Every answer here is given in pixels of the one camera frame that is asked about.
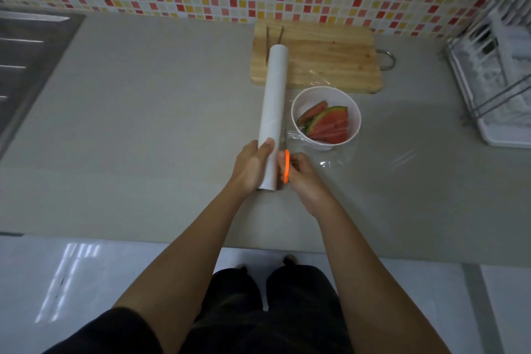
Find person's right hand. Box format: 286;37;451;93
286;153;337;218

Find person's left hand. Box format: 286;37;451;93
229;137;276;197

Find orange handled scissors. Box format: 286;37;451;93
280;131;292;191

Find white cling film roll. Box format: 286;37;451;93
257;44;290;192

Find person's left forearm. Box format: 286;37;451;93
111;182;256;354

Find person's right forearm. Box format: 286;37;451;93
300;199;452;354

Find white round bowl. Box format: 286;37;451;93
290;86;362;152

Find clear plastic wrap sheet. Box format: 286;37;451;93
284;71;415;172

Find large watermelon slice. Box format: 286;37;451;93
306;106;349;145

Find small watermelon slice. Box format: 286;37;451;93
296;101;329;126

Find wooden cutting board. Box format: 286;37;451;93
250;22;383;95

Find black trousers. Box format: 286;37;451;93
178;264;354;354

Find white plastic drip tray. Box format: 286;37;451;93
448;0;531;149

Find black shirt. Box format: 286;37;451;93
41;307;165;354

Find stainless steel sink drainboard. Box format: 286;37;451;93
0;9;86;159

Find metal wire dish rack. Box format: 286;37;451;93
441;0;531;126

